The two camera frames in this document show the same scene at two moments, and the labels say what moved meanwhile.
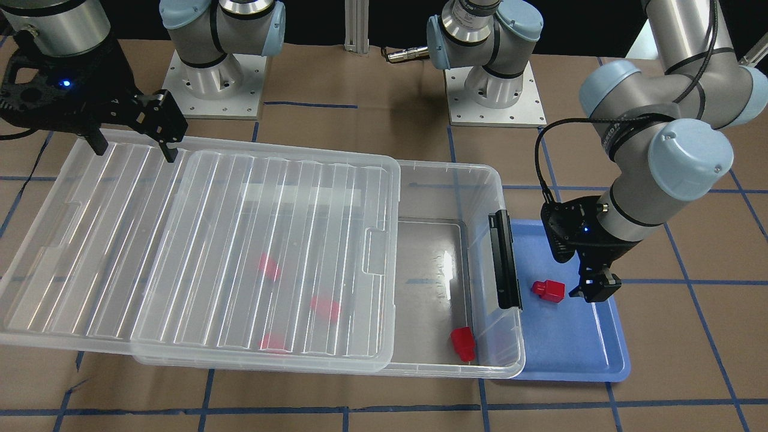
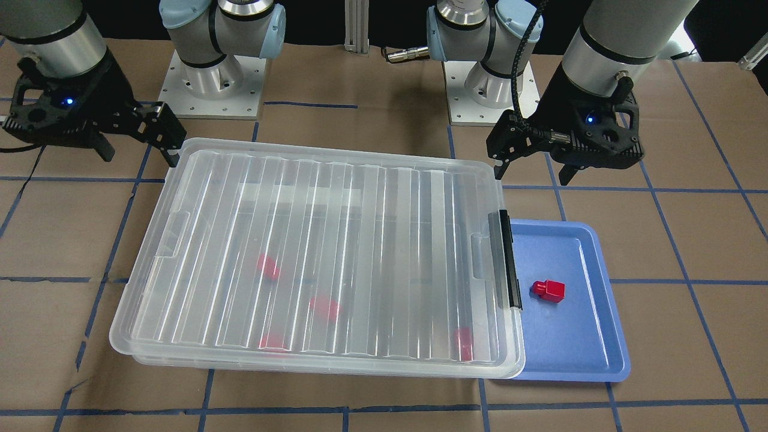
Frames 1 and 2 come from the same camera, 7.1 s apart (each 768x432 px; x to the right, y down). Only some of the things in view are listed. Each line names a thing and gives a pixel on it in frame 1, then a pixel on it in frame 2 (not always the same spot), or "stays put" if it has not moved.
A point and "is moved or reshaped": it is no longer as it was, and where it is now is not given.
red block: (549, 290) stays put
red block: (464, 342) stays put
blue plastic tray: (571, 339) stays put
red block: (269, 268) stays put
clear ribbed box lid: (219, 259) is moved or reshaped
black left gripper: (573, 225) to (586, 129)
